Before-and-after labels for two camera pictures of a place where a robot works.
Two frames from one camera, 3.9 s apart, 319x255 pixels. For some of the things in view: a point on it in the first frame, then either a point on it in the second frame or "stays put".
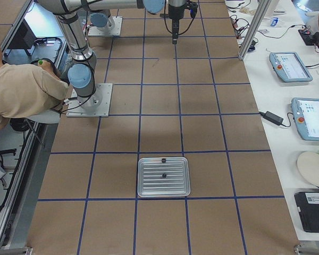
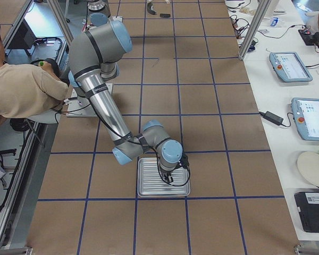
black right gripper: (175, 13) to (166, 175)
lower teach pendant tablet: (311, 117) stays put
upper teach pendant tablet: (289, 67) stays put
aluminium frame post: (261, 7) stays put
